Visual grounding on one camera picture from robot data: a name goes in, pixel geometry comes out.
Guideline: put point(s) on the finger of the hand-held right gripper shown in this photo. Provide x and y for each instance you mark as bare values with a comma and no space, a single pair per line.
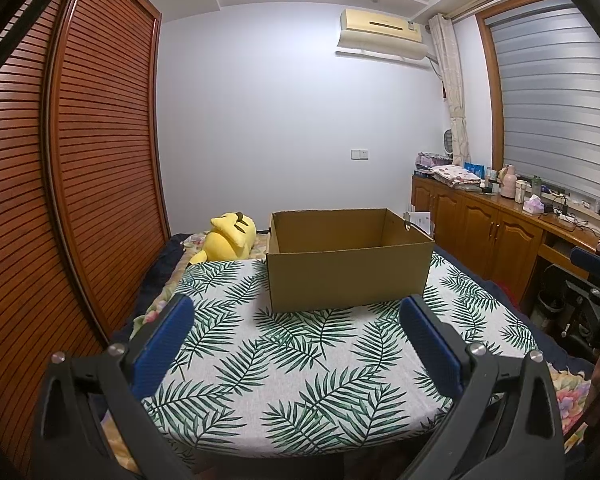
587,258

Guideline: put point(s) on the wooden cabinet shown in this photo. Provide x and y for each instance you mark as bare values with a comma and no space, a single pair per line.
480,225

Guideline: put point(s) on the white paper bag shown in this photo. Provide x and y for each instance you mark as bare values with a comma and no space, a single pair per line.
422,220

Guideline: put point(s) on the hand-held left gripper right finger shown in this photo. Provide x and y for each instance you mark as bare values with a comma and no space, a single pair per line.
430,350

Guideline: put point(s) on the floral bedsheet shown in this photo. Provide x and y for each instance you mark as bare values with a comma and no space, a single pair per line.
570,400

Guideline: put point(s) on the white wall switch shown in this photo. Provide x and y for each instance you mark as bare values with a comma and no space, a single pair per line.
360,154

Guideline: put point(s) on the wall air conditioner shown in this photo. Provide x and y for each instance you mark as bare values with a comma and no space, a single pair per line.
380,22

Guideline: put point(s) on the white cup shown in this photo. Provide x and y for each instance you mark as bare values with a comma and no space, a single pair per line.
520,192

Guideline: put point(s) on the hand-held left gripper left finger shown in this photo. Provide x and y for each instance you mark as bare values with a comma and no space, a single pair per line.
162,345

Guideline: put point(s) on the brown cardboard box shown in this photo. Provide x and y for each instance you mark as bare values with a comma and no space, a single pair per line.
350,275

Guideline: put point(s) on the white power strip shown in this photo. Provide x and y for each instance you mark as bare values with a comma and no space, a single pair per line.
566,218

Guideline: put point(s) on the wooden window frame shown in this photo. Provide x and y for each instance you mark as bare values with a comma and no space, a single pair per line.
493,85

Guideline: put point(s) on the black waste bin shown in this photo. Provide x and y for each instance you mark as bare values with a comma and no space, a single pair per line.
551,305

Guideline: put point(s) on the leaf print tablecloth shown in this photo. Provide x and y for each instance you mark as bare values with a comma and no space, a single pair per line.
280,340

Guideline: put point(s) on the grey window blind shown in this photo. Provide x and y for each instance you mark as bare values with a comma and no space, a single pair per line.
555,100

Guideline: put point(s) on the wooden louvered wardrobe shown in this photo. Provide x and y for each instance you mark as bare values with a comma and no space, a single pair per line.
100,135

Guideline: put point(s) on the green capped bottle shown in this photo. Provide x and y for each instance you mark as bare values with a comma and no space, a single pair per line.
536,186

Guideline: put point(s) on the floral folded quilt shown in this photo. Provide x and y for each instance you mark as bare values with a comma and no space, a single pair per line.
457,174

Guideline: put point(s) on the purple folded cloth bundle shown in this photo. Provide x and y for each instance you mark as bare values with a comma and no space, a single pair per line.
430,160

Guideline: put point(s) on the tissue box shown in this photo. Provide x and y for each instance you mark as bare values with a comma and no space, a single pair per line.
534,206

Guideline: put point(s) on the blue box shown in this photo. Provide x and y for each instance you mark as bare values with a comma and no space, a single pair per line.
475,170

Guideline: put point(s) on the yellow plush toy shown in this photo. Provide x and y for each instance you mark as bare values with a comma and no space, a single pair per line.
230,240

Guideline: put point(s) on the small white fan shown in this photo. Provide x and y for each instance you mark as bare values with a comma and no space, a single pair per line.
448,141

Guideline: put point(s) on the pink thermos jug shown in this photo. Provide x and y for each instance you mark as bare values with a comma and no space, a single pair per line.
508,182

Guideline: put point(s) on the beige curtain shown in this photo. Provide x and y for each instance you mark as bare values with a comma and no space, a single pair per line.
452,85

